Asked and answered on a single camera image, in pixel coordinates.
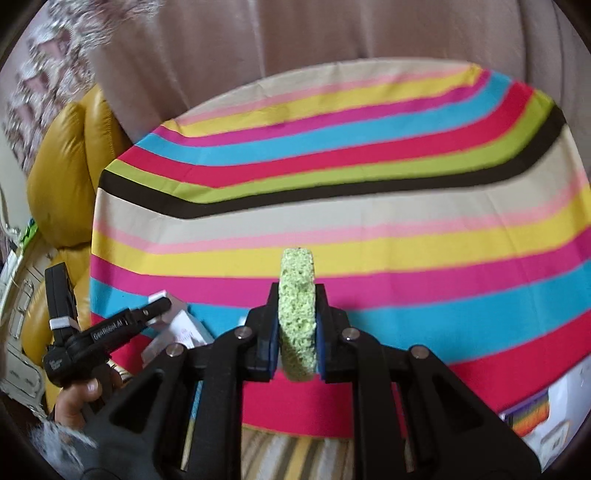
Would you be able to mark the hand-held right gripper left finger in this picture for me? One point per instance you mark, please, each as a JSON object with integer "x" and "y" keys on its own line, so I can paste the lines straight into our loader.
{"x": 273, "y": 341}

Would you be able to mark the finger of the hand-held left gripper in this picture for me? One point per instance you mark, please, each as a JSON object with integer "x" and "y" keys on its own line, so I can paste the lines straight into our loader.
{"x": 154, "y": 308}

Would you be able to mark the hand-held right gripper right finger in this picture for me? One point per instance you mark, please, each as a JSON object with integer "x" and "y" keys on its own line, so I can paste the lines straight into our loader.
{"x": 322, "y": 350}

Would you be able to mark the green sponge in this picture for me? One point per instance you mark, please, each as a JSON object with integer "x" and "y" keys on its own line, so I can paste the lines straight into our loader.
{"x": 298, "y": 314}

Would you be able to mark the purple cardboard box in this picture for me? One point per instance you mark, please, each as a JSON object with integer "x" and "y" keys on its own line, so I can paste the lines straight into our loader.
{"x": 563, "y": 415}

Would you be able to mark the person's left hand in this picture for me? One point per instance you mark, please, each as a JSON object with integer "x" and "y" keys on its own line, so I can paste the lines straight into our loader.
{"x": 74, "y": 401}

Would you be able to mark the white small box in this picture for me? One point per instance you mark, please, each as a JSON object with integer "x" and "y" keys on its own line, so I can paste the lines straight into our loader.
{"x": 161, "y": 297}
{"x": 154, "y": 354}

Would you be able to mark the white cabinet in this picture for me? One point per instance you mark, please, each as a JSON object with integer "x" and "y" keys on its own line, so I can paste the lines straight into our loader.
{"x": 18, "y": 286}

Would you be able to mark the grey furry sleeve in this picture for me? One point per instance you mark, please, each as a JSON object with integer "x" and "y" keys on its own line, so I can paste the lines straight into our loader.
{"x": 60, "y": 443}

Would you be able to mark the striped colourful tablecloth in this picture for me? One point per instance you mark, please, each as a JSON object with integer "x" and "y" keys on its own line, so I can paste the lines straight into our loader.
{"x": 369, "y": 230}

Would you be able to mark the yellow leather sofa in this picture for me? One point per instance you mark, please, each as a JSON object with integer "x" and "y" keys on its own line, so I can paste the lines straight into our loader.
{"x": 60, "y": 161}

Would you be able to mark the beige lace-trimmed curtain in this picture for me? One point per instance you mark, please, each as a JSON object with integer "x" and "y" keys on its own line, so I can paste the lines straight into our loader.
{"x": 277, "y": 37}

